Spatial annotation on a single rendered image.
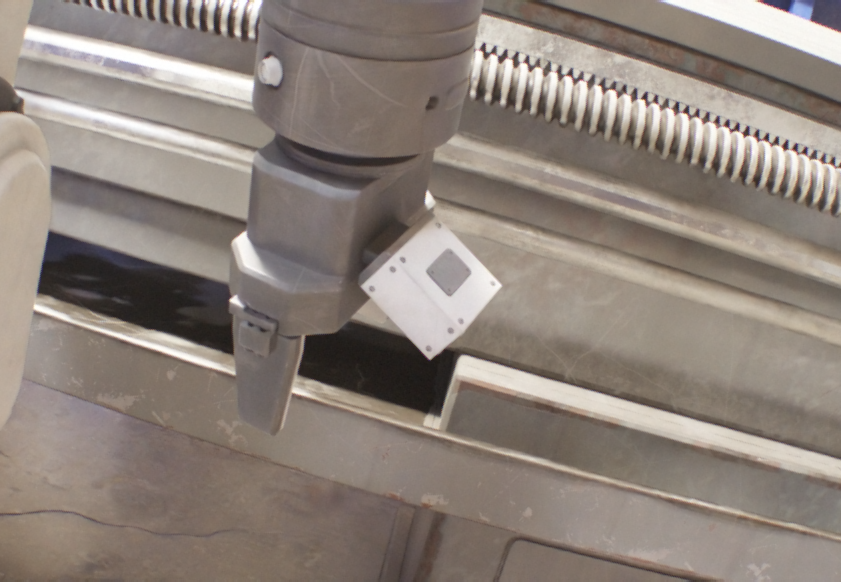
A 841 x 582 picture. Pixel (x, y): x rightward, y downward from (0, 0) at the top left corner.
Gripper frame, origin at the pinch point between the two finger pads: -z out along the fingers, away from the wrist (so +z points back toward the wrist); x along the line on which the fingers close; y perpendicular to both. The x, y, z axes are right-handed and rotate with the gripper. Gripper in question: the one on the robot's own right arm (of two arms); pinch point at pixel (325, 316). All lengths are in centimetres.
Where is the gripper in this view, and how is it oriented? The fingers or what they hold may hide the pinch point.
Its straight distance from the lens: 48.9
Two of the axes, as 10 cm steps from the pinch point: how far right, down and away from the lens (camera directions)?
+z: 1.6, -8.1, -5.7
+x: 4.3, -4.6, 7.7
